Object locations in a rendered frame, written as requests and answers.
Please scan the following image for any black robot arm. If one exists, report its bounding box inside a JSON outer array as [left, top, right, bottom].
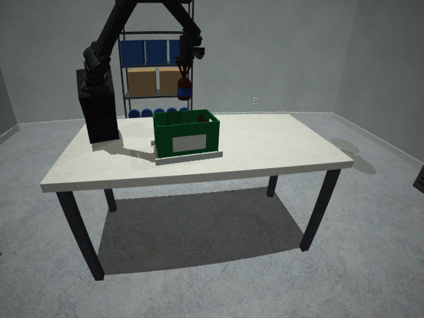
[[81, 0, 205, 94]]

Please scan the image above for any green crate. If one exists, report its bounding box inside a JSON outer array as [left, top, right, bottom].
[[153, 109, 220, 158]]

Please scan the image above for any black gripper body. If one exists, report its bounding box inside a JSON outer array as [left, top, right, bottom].
[[175, 46, 195, 62]]

